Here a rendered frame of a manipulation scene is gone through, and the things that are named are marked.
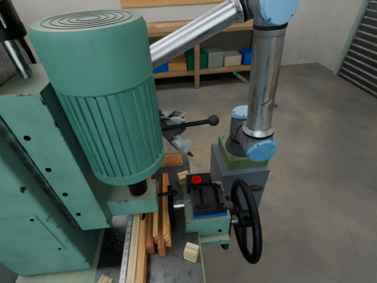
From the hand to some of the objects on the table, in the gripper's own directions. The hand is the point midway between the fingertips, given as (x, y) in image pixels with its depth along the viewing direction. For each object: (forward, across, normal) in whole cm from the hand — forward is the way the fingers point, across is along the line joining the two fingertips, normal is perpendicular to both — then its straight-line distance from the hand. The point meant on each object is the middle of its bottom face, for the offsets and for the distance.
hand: (188, 141), depth 67 cm
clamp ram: (+5, +18, +13) cm, 23 cm away
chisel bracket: (-4, +12, +23) cm, 26 cm away
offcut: (-4, +19, +3) cm, 20 cm away
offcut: (+17, +19, +21) cm, 33 cm away
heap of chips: (-16, +18, 0) cm, 24 cm away
